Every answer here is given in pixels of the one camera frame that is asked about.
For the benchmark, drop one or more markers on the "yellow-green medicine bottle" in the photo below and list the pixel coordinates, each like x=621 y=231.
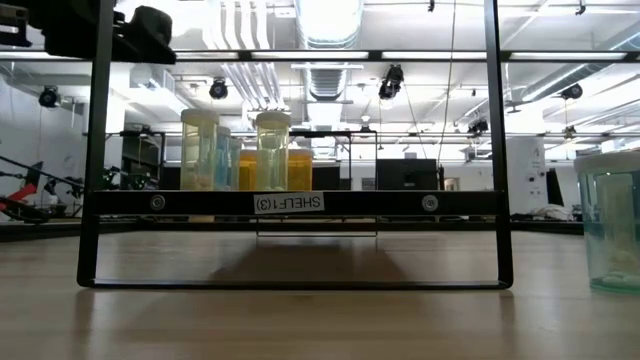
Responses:
x=273 y=155
x=200 y=155

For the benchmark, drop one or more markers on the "blue medicine bottle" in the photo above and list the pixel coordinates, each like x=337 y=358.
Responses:
x=223 y=165

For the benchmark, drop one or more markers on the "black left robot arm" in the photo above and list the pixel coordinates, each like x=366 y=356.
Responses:
x=65 y=35

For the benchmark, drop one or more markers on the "teal medicine bottle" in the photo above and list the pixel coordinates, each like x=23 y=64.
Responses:
x=612 y=225

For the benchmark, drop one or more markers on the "black background shelving rack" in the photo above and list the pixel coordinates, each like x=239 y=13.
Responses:
x=142 y=150

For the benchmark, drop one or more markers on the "black background monitor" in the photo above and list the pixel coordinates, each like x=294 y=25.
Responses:
x=407 y=175

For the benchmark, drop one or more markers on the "white pillar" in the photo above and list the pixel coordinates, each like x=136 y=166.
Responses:
x=530 y=170

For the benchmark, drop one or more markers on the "black hanging camera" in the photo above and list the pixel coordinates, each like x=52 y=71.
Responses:
x=571 y=91
x=218 y=89
x=477 y=125
x=49 y=96
x=391 y=82

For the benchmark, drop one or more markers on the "silver ventilation duct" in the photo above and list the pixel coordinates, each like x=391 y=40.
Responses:
x=326 y=82

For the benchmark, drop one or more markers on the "wooden shelf with black frame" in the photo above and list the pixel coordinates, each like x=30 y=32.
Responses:
x=375 y=202

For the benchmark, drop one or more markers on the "black aluminium table frame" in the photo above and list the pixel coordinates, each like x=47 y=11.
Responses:
x=545 y=227

